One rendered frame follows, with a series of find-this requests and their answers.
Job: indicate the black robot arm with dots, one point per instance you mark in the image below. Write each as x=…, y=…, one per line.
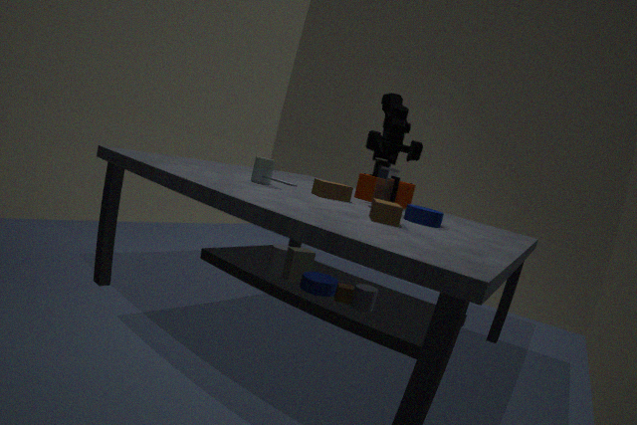
x=395, y=122

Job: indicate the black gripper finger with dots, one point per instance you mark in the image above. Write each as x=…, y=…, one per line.
x=412, y=152
x=376, y=144

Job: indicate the blue cylinder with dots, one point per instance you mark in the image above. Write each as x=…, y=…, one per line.
x=423, y=216
x=318, y=284

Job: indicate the coffee press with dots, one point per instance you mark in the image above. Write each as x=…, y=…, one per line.
x=386, y=183

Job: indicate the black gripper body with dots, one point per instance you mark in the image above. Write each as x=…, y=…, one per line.
x=394, y=143

